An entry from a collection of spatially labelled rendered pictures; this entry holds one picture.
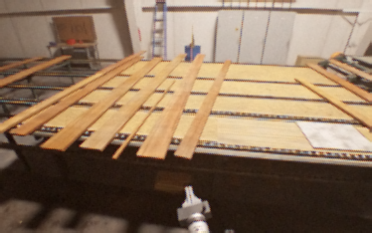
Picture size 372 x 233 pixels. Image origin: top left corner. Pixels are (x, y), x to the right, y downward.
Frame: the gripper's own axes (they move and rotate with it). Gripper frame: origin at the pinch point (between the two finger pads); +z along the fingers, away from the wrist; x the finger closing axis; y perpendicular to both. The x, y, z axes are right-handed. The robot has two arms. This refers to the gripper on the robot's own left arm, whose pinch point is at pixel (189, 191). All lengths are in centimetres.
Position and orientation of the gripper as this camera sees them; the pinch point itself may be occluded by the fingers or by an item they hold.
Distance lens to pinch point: 90.8
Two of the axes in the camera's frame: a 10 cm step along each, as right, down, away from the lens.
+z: -1.7, -4.9, 8.6
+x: -9.7, 2.6, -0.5
